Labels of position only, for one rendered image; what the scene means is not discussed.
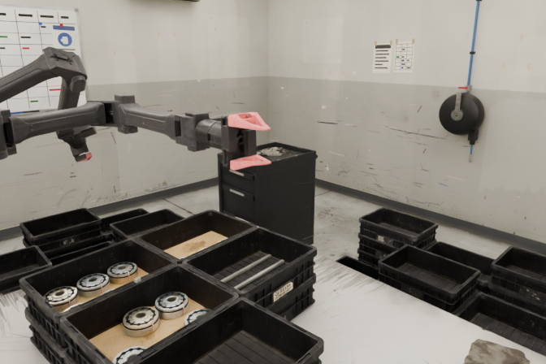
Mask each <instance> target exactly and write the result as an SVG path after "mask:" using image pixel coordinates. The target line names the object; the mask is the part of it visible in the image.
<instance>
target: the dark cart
mask: <svg viewBox="0 0 546 364"><path fill-rule="evenodd" d="M274 147H277V148H278V149H279V148H281V147H282V148H284V149H285V150H287V151H288V152H289V153H287V154H281V156H263V157H264V158H266V159H267V160H269V161H271V164H268V165H261V166H251V167H246V168H242V169H239V170H235V171H232V170H231V168H230V167H225V166H224V165H223V153H218V154H217V155H218V177H219V212H221V213H224V214H226V215H230V216H232V217H239V218H241V219H243V220H245V221H248V222H250V223H252V224H254V225H257V226H259V227H260V228H265V229H268V230H271V231H273V232H277V233H279V234H281V235H284V236H288V237H290V238H293V239H295V240H298V241H301V242H304V243H306V244H308V245H312V244H313V243H314V195H315V165H316V150H312V149H305V148H301V147H297V146H294V145H287V144H283V143H279V142H272V143H268V144H264V145H257V152H260V151H261V150H264V149H266V148H274Z"/></svg>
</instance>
